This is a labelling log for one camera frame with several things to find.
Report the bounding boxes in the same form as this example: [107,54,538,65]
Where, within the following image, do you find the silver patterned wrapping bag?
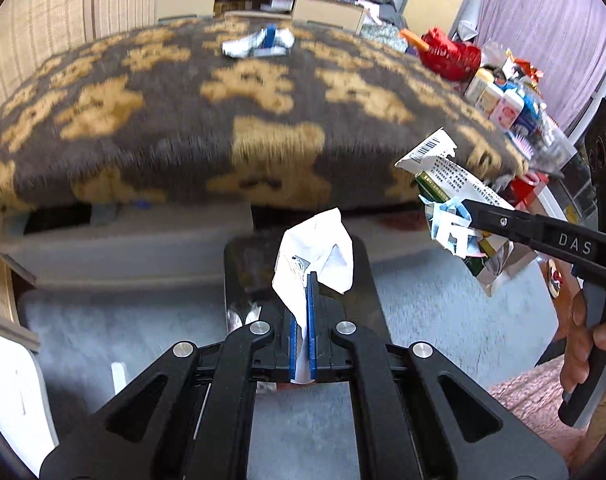
[360,22,415,54]

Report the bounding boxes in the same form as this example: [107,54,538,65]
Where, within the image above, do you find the grey fluffy rug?
[18,247,560,480]

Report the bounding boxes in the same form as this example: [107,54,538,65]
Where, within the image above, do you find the white bottle yellow label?
[478,82,506,116]

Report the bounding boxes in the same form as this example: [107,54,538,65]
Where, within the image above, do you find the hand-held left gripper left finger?
[40,305,300,480]

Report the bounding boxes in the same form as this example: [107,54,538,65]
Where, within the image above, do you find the black trash bin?
[223,234,384,347]

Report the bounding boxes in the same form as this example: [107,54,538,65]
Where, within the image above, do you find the clear plastic bag with tag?
[483,40,514,79]

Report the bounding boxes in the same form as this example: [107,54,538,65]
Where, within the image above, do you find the bear-print brown blanket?
[0,15,532,219]

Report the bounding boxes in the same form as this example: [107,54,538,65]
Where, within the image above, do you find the blue snack bag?
[503,80,544,112]

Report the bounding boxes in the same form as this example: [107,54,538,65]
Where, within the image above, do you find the red gold decorations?
[510,57,542,94]

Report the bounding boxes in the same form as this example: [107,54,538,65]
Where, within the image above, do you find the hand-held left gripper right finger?
[307,272,568,480]

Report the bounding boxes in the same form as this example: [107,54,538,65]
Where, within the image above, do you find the pink fuzzy cloth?
[488,360,600,462]

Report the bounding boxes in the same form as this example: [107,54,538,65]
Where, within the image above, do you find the white bottle pink label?
[490,92,525,134]

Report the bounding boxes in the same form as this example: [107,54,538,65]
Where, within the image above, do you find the purple curtain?
[463,0,606,132]

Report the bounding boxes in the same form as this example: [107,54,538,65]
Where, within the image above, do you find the torn white green carton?
[394,127,538,299]

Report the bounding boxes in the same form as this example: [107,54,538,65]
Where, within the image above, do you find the round red white floor item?
[545,257,569,302]

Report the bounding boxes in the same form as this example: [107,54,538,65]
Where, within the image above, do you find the person's right hand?
[559,290,606,406]

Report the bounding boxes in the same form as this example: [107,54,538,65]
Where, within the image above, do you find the person's right forearm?
[587,360,606,453]

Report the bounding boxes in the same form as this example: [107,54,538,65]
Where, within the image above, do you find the clear plastic box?
[533,115,580,172]

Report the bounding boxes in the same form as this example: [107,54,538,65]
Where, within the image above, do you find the red openwork basket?
[420,27,482,81]

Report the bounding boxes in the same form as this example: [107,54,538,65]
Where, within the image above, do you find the woven folding screen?
[0,0,160,127]

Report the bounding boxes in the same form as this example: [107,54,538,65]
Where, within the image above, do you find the dark clothes pile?
[360,0,410,29]

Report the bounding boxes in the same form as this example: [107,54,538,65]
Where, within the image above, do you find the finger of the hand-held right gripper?
[462,199,601,281]

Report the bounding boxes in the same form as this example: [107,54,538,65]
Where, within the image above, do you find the white paper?
[272,207,355,386]

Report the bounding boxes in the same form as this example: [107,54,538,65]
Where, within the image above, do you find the white plastic object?
[0,327,60,464]

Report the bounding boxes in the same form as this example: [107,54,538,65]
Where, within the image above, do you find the white bottle yellow lid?
[465,67,494,102]

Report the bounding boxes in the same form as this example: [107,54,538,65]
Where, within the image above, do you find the beige television stand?
[155,0,370,34]

